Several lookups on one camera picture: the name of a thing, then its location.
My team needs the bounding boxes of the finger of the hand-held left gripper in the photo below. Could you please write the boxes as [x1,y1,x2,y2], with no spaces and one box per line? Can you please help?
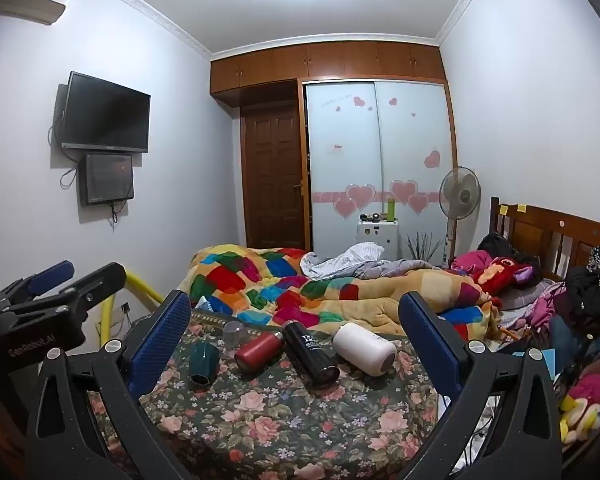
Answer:
[61,261,129,312]
[22,260,76,297]

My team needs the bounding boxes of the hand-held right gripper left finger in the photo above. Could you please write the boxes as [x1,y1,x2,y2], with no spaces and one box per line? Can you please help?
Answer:
[24,289,193,480]

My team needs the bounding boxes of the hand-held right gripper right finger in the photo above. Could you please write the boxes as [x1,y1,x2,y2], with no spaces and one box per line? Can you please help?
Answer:
[398,291,565,480]

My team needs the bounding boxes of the dark green cup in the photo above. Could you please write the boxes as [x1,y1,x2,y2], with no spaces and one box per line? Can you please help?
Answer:
[188,341,222,392]

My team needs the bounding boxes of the white cup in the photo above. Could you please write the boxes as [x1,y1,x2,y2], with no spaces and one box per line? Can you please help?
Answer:
[332,322,398,377]

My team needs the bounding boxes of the red bottle cup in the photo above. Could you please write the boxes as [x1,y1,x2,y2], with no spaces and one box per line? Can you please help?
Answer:
[234,331,285,374]

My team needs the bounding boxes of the black bottle cup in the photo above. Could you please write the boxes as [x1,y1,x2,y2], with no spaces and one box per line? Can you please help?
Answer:
[281,318,341,389]

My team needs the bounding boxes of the clear glass cup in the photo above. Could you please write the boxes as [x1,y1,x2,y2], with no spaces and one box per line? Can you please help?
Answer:
[223,321,246,348]

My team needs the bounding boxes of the pink cloth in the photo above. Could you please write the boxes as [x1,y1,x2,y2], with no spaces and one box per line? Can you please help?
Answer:
[450,249,497,277]

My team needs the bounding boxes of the dried twig plant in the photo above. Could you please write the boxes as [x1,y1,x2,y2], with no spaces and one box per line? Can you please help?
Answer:
[406,232,444,264]

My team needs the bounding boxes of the dark reddish cloth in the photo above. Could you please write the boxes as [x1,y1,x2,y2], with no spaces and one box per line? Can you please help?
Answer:
[0,385,33,480]

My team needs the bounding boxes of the red plush toy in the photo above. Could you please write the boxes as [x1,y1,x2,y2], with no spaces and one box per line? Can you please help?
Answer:
[471,255,537,297]

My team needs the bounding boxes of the grey striped cloth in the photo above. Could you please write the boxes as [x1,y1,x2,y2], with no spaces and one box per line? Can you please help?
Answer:
[300,241,447,282]

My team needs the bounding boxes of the small white cabinet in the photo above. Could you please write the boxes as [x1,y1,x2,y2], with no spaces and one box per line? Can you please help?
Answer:
[355,220,399,261]

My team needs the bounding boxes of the black bag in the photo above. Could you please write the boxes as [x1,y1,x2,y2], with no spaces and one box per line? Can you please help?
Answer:
[479,233,527,262]

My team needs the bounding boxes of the colourful patchwork blanket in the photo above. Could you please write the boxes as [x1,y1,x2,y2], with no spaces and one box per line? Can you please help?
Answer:
[177,244,502,342]

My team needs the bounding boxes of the floral bed sheet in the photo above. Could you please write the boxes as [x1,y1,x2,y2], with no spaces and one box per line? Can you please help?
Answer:
[87,309,442,480]

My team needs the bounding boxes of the white standing fan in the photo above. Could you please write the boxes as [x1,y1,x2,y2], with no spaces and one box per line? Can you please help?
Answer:
[439,166,482,267]

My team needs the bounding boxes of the wooden bed headboard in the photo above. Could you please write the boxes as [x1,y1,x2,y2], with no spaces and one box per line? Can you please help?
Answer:
[488,196,600,282]

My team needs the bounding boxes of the yellow plush toy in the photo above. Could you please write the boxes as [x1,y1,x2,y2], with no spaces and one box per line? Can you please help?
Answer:
[559,380,600,444]

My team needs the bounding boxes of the black clothing pile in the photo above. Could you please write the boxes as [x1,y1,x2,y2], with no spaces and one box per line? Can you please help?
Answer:
[564,245,600,333]

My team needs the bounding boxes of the pink plush toy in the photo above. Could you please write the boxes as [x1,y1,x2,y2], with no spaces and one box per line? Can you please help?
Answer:
[569,371,600,407]

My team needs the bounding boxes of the frosted sliding wardrobe doors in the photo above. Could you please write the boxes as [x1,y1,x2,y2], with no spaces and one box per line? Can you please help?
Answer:
[302,78,457,267]

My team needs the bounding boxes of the brown wooden door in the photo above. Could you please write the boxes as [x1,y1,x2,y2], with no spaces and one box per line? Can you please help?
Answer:
[239,102,309,252]

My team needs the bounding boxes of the wooden overhead cabinets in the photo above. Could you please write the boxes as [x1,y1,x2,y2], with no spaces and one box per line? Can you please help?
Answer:
[209,39,449,109]

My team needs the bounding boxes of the yellow hose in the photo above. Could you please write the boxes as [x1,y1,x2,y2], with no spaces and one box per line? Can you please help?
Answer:
[96,267,167,347]

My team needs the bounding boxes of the small black wall monitor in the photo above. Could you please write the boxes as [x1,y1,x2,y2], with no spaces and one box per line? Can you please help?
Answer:
[78,152,136,207]

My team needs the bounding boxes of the black wall television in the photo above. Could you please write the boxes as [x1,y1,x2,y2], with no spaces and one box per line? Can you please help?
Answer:
[60,71,152,155]

